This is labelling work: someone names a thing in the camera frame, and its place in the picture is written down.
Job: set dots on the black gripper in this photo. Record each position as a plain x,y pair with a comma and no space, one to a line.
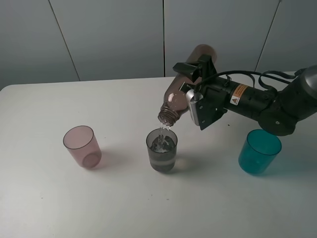
212,107

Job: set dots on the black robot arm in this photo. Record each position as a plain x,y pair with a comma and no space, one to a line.
276,100

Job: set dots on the grey translucent plastic cup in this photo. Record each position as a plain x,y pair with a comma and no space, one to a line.
162,147

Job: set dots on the teal translucent plastic cup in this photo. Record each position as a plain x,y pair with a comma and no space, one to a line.
259,150

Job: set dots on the pink translucent plastic cup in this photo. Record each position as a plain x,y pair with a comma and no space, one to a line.
81,143

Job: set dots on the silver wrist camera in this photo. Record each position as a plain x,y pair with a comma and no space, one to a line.
192,101

